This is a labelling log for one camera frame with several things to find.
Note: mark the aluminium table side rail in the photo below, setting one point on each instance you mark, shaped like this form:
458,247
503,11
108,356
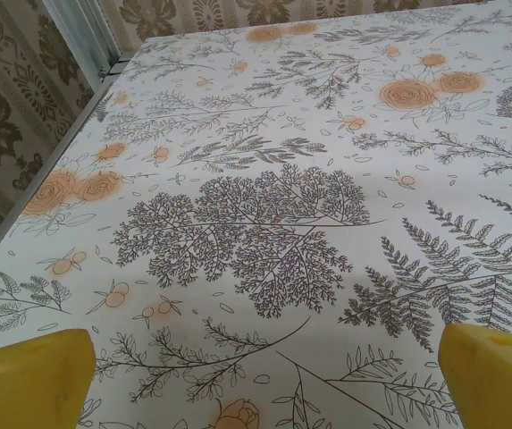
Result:
62,147

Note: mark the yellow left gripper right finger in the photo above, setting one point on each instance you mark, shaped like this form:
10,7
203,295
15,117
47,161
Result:
497,384

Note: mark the floral patterned table cover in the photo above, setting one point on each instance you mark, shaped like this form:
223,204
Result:
255,179

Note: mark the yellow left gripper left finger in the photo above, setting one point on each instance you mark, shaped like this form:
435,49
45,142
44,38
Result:
27,384

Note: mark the aluminium frame post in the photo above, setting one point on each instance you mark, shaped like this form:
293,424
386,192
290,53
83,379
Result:
86,27

